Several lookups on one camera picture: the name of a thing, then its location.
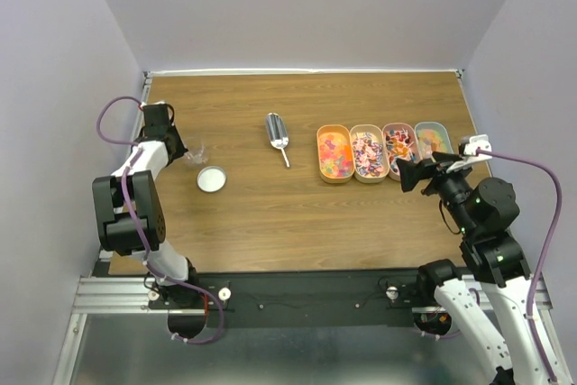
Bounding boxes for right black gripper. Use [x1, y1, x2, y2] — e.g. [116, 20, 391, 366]
[395, 150, 477, 236]

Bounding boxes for clear glass jar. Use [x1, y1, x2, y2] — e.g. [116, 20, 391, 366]
[183, 136, 208, 167]

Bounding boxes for silver metal scoop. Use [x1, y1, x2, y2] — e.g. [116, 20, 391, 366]
[265, 113, 290, 169]

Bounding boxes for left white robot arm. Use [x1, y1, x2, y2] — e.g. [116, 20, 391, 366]
[92, 102, 201, 308]

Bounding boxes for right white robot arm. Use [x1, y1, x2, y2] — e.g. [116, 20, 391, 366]
[398, 148, 572, 384]

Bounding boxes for blue tray popsicle candies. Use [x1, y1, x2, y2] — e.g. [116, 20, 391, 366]
[414, 122, 453, 160]

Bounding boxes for orange tray star candies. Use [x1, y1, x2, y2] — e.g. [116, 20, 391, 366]
[316, 124, 354, 184]

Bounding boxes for pink tray round lollipops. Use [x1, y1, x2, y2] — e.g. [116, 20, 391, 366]
[382, 123, 421, 181]

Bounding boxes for beige tray swirl lollipops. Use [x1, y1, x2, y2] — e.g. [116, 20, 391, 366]
[350, 124, 389, 184]

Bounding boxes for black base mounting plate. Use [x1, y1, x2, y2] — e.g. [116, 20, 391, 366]
[143, 268, 452, 334]

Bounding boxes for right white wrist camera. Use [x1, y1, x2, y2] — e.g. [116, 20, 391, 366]
[458, 134, 492, 165]

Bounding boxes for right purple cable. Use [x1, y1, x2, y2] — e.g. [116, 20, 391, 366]
[418, 147, 563, 384]

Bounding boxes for aluminium frame rail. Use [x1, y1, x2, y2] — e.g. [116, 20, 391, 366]
[72, 277, 205, 316]

